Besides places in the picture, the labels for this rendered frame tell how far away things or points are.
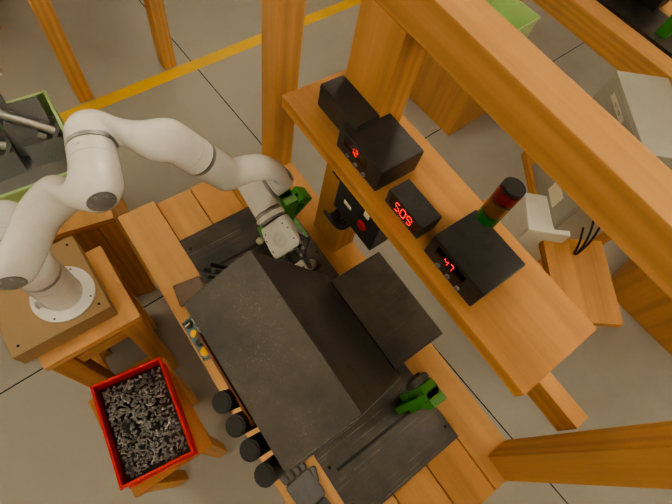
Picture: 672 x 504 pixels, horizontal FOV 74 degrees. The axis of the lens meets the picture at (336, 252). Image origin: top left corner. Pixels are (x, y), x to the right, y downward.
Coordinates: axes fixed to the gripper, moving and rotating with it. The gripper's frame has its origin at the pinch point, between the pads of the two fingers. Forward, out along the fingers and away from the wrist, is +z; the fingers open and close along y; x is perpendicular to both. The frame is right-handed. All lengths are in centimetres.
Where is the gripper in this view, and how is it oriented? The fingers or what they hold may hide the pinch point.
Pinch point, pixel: (301, 266)
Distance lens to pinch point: 129.6
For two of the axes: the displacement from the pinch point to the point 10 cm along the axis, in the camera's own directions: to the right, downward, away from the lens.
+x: 3.7, -2.0, 9.1
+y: 7.7, -4.8, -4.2
